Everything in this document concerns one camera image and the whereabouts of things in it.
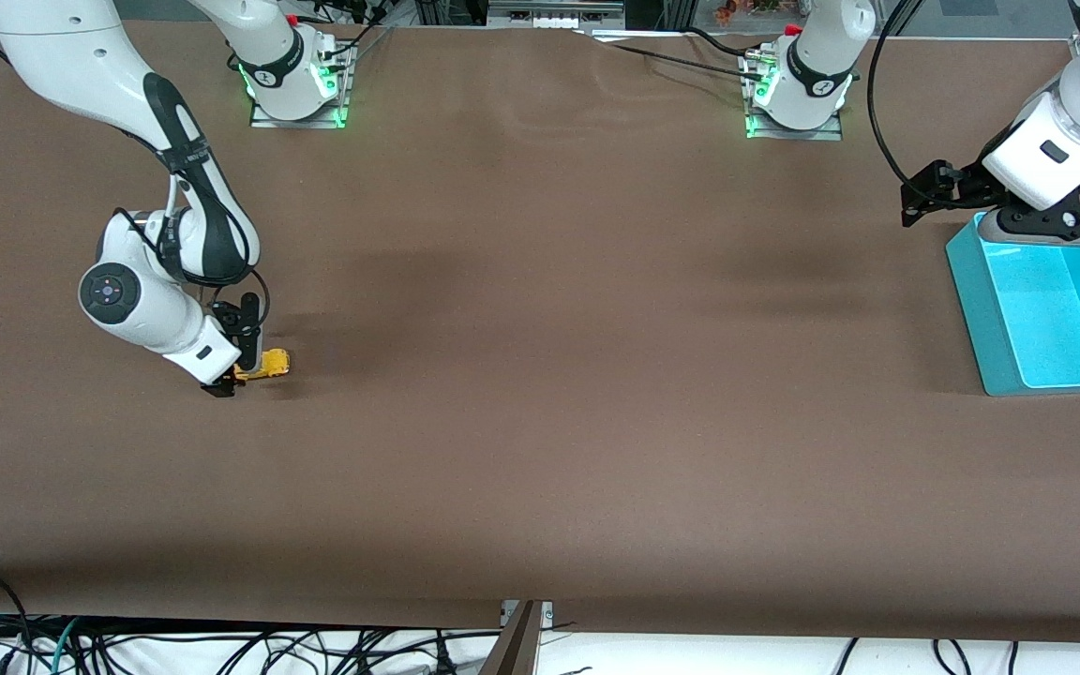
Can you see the teal plastic bin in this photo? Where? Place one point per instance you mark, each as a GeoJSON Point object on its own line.
{"type": "Point", "coordinates": [1056, 309]}

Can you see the small metal bracket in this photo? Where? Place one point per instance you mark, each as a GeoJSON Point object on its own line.
{"type": "Point", "coordinates": [547, 614]}

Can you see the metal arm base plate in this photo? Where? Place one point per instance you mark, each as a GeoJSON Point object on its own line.
{"type": "Point", "coordinates": [798, 134]}
{"type": "Point", "coordinates": [301, 122]}

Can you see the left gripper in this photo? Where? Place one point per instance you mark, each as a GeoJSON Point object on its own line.
{"type": "Point", "coordinates": [964, 184]}

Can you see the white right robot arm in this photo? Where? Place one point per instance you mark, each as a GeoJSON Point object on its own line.
{"type": "Point", "coordinates": [62, 56]}

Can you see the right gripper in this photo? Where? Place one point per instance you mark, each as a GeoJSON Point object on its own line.
{"type": "Point", "coordinates": [246, 330]}

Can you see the brown table mat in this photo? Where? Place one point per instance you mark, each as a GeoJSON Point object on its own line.
{"type": "Point", "coordinates": [540, 375]}

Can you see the metal table support beam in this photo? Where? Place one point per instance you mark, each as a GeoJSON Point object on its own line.
{"type": "Point", "coordinates": [512, 652]}

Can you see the white power strip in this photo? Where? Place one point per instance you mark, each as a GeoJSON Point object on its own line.
{"type": "Point", "coordinates": [554, 14]}

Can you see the yellow beetle toy car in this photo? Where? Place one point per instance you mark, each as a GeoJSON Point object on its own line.
{"type": "Point", "coordinates": [273, 362]}

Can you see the orange background clutter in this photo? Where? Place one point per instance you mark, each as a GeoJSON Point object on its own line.
{"type": "Point", "coordinates": [746, 9]}

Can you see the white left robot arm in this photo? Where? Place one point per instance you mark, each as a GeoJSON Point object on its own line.
{"type": "Point", "coordinates": [812, 75]}

